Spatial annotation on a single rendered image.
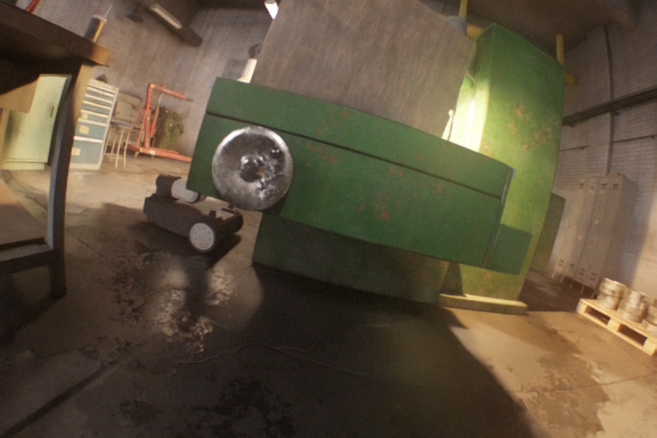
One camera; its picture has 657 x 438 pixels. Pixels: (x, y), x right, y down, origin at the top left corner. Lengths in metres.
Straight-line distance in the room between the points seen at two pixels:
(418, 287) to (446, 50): 1.39
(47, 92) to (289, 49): 2.47
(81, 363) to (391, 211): 0.97
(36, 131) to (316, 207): 2.76
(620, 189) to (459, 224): 4.41
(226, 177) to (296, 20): 0.66
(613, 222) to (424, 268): 3.79
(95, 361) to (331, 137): 0.92
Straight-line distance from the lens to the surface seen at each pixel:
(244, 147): 0.66
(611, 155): 6.13
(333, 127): 0.71
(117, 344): 0.96
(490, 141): 2.05
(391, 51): 1.21
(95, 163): 3.69
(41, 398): 0.84
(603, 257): 4.97
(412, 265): 1.77
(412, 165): 0.74
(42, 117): 3.04
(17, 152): 2.99
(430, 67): 1.32
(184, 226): 1.79
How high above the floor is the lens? 0.65
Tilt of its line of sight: 4 degrees down
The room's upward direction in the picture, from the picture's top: 16 degrees clockwise
